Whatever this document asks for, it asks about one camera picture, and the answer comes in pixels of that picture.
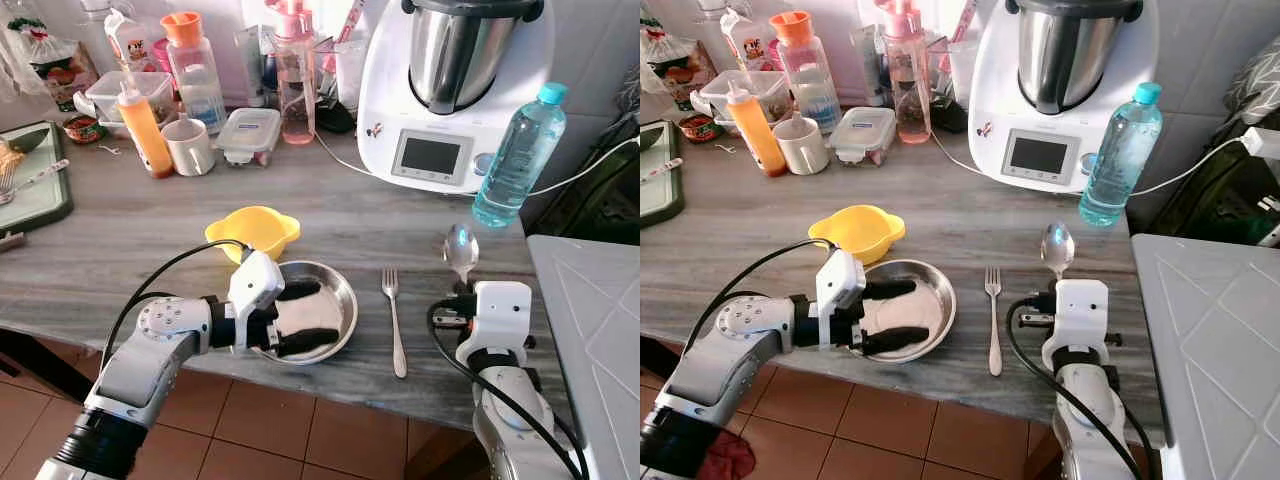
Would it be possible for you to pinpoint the steel spoon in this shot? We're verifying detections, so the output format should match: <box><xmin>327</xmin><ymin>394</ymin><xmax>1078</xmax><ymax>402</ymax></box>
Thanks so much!
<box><xmin>443</xmin><ymin>223</ymin><xmax>480</xmax><ymax>291</ymax></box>
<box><xmin>1040</xmin><ymin>221</ymin><xmax>1076</xmax><ymax>287</ymax></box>

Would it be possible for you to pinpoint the round steel plate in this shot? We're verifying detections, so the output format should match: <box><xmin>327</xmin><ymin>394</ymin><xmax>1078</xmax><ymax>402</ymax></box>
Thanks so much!
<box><xmin>845</xmin><ymin>259</ymin><xmax>958</xmax><ymax>364</ymax></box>
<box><xmin>250</xmin><ymin>261</ymin><xmax>359</xmax><ymax>366</ymax></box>

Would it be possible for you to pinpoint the steel fork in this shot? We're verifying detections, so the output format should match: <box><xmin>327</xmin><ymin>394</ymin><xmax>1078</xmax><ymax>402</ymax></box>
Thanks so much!
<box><xmin>984</xmin><ymin>265</ymin><xmax>1006</xmax><ymax>378</ymax></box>
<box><xmin>381</xmin><ymin>267</ymin><xmax>409</xmax><ymax>379</ymax></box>

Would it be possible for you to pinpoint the yellow plastic bowl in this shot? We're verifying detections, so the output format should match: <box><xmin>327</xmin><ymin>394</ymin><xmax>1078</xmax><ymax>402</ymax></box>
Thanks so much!
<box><xmin>808</xmin><ymin>204</ymin><xmax>906</xmax><ymax>265</ymax></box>
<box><xmin>205</xmin><ymin>206</ymin><xmax>301</xmax><ymax>263</ymax></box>

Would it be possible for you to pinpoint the white plastic folding table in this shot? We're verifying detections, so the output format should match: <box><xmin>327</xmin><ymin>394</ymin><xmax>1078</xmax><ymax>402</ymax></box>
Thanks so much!
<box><xmin>525</xmin><ymin>235</ymin><xmax>641</xmax><ymax>480</ymax></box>
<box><xmin>1130</xmin><ymin>233</ymin><xmax>1280</xmax><ymax>480</ymax></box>

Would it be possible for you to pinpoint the clear blue-capped water bottle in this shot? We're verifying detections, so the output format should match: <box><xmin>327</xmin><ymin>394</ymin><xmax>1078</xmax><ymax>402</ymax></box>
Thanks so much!
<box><xmin>1078</xmin><ymin>82</ymin><xmax>1164</xmax><ymax>228</ymax></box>
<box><xmin>472</xmin><ymin>82</ymin><xmax>568</xmax><ymax>229</ymax></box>

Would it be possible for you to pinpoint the black bag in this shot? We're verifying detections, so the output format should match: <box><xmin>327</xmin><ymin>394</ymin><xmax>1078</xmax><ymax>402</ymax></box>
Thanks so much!
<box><xmin>1150</xmin><ymin>100</ymin><xmax>1280</xmax><ymax>248</ymax></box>
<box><xmin>525</xmin><ymin>100</ymin><xmax>641</xmax><ymax>246</ymax></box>

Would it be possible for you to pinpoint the small clear lidded container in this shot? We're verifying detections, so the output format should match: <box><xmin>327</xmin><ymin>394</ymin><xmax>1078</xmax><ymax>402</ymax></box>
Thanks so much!
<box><xmin>215</xmin><ymin>107</ymin><xmax>281</xmax><ymax>166</ymax></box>
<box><xmin>830</xmin><ymin>105</ymin><xmax>896</xmax><ymax>166</ymax></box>

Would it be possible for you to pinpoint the white ceramic mug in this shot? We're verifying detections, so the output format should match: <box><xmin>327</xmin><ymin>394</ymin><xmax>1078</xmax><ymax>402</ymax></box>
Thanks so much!
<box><xmin>160</xmin><ymin>113</ymin><xmax>216</xmax><ymax>178</ymax></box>
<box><xmin>772</xmin><ymin>112</ymin><xmax>831</xmax><ymax>176</ymax></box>

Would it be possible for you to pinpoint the grey wood-grain counter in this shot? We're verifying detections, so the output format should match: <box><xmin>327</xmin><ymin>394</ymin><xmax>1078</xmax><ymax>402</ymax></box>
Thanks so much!
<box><xmin>640</xmin><ymin>120</ymin><xmax>1169</xmax><ymax>448</ymax></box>
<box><xmin>0</xmin><ymin>120</ymin><xmax>573</xmax><ymax>443</ymax></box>

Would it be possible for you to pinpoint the red cloth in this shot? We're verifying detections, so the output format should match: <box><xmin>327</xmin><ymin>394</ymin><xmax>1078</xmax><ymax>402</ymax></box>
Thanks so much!
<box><xmin>700</xmin><ymin>430</ymin><xmax>758</xmax><ymax>480</ymax></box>

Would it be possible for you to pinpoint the white kitchen cooking machine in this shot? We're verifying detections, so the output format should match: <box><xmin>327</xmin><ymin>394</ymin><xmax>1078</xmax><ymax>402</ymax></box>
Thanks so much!
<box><xmin>357</xmin><ymin>0</ymin><xmax>556</xmax><ymax>196</ymax></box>
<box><xmin>968</xmin><ymin>0</ymin><xmax>1161</xmax><ymax>194</ymax></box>

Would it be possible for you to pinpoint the pink drinking bottle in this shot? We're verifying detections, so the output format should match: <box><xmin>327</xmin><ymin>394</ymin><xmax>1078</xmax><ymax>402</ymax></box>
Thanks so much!
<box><xmin>878</xmin><ymin>0</ymin><xmax>933</xmax><ymax>144</ymax></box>
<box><xmin>265</xmin><ymin>0</ymin><xmax>319</xmax><ymax>146</ymax></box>

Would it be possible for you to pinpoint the orange squeeze bottle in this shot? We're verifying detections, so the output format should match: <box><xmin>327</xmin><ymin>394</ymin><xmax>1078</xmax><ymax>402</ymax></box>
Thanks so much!
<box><xmin>725</xmin><ymin>82</ymin><xmax>789</xmax><ymax>178</ymax></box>
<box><xmin>115</xmin><ymin>82</ymin><xmax>176</xmax><ymax>179</ymax></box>

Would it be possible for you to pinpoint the dark green tray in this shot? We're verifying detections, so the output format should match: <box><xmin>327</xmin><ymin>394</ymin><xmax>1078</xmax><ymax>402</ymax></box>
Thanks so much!
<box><xmin>0</xmin><ymin>120</ymin><xmax>74</xmax><ymax>238</ymax></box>
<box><xmin>640</xmin><ymin>120</ymin><xmax>686</xmax><ymax>229</ymax></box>

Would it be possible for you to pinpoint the clear bottle orange cap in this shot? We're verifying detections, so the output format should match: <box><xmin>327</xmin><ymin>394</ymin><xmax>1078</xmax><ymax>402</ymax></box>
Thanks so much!
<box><xmin>160</xmin><ymin>12</ymin><xmax>229</xmax><ymax>136</ymax></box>
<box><xmin>770</xmin><ymin>10</ymin><xmax>841</xmax><ymax>134</ymax></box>

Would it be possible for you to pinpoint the small red tin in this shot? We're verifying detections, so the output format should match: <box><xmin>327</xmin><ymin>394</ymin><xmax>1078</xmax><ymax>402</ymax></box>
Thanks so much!
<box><xmin>62</xmin><ymin>113</ymin><xmax>106</xmax><ymax>146</ymax></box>
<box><xmin>678</xmin><ymin>113</ymin><xmax>721</xmax><ymax>144</ymax></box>

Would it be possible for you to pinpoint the white plug adapter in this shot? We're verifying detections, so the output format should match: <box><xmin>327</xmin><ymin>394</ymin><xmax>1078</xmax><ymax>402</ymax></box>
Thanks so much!
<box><xmin>1240</xmin><ymin>125</ymin><xmax>1280</xmax><ymax>161</ymax></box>

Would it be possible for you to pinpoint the large clear plastic container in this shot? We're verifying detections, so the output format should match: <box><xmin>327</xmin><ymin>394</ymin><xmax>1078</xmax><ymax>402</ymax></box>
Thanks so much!
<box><xmin>698</xmin><ymin>70</ymin><xmax>786</xmax><ymax>125</ymax></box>
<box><xmin>85</xmin><ymin>70</ymin><xmax>176</xmax><ymax>128</ymax></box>

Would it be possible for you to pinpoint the white cartoon print bottle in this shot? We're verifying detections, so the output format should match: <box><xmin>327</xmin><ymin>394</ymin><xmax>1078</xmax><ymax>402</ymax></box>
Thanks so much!
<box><xmin>718</xmin><ymin>8</ymin><xmax>776</xmax><ymax>73</ymax></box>
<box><xmin>103</xmin><ymin>8</ymin><xmax>166</xmax><ymax>76</ymax></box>

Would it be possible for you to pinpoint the grey patterned cloth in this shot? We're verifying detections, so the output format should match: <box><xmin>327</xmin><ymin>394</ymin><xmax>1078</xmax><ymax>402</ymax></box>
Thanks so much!
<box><xmin>1225</xmin><ymin>35</ymin><xmax>1280</xmax><ymax>126</ymax></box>

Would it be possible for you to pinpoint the printed plastic food bag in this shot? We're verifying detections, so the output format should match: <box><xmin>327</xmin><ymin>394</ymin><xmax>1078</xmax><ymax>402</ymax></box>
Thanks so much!
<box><xmin>0</xmin><ymin>20</ymin><xmax>101</xmax><ymax>116</ymax></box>
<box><xmin>640</xmin><ymin>15</ymin><xmax>716</xmax><ymax>113</ymax></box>

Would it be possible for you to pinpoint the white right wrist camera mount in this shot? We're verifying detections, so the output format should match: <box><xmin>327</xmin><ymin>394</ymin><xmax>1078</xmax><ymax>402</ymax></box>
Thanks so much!
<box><xmin>456</xmin><ymin>281</ymin><xmax>533</xmax><ymax>369</ymax></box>
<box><xmin>1043</xmin><ymin>279</ymin><xmax>1111</xmax><ymax>367</ymax></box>

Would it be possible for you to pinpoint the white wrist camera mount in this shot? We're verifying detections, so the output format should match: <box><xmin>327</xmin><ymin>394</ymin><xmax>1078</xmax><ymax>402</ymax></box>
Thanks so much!
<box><xmin>815</xmin><ymin>248</ymin><xmax>867</xmax><ymax>349</ymax></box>
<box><xmin>456</xmin><ymin>281</ymin><xmax>533</xmax><ymax>369</ymax></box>
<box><xmin>228</xmin><ymin>250</ymin><xmax>287</xmax><ymax>349</ymax></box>
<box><xmin>1043</xmin><ymin>279</ymin><xmax>1111</xmax><ymax>367</ymax></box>

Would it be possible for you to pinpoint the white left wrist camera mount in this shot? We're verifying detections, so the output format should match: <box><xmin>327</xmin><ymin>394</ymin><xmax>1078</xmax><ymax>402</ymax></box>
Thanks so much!
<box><xmin>815</xmin><ymin>248</ymin><xmax>867</xmax><ymax>349</ymax></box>
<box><xmin>228</xmin><ymin>250</ymin><xmax>287</xmax><ymax>349</ymax></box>

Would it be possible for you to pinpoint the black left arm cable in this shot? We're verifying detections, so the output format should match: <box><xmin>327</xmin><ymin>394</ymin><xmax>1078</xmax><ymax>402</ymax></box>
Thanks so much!
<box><xmin>708</xmin><ymin>238</ymin><xmax>843</xmax><ymax>373</ymax></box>
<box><xmin>100</xmin><ymin>238</ymin><xmax>251</xmax><ymax>373</ymax></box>

